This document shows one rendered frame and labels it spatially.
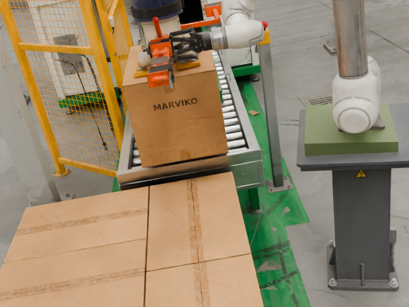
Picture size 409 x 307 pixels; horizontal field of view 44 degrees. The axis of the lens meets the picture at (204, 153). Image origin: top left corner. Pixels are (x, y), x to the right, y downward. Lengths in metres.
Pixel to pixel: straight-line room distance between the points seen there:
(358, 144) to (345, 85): 0.29
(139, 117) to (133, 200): 0.39
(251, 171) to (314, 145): 0.53
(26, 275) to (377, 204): 1.46
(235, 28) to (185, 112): 0.43
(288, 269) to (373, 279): 0.41
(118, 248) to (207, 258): 0.38
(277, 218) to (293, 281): 0.52
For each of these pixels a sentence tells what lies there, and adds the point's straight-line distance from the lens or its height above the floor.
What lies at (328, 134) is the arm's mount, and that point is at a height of 0.80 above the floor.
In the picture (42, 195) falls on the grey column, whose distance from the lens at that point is 3.44.
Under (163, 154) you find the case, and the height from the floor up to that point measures 0.72.
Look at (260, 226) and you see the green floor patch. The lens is 2.93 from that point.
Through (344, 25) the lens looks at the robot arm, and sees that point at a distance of 1.79.
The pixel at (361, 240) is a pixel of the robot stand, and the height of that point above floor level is 0.26.
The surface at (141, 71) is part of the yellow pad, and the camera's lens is 2.23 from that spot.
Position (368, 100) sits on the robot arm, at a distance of 1.86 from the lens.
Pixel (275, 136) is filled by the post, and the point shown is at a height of 0.36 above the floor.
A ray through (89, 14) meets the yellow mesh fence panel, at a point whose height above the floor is 1.21.
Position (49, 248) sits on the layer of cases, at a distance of 2.23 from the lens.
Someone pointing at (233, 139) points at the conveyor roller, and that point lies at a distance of 2.72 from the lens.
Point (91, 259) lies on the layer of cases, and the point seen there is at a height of 0.54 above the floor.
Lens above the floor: 1.79
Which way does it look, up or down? 29 degrees down
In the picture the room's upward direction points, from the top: 10 degrees counter-clockwise
